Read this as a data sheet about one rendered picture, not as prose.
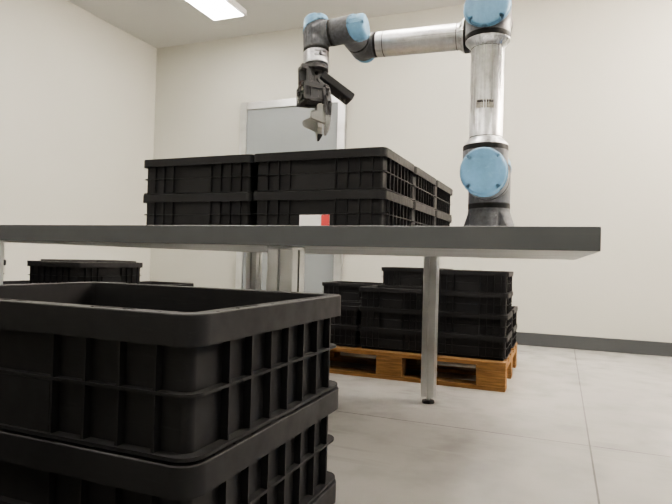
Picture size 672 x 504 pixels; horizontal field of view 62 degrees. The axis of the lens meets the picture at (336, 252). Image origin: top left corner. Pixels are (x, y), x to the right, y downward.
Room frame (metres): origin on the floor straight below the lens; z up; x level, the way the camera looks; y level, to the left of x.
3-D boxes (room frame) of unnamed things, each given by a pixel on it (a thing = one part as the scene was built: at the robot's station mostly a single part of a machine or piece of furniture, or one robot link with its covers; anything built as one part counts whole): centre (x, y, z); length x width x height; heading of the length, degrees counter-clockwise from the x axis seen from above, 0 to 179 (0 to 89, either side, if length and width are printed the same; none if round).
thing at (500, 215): (1.58, -0.43, 0.75); 0.15 x 0.15 x 0.10
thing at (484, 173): (1.46, -0.39, 1.08); 0.15 x 0.12 x 0.55; 160
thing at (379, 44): (1.65, -0.25, 1.29); 0.49 x 0.11 x 0.12; 70
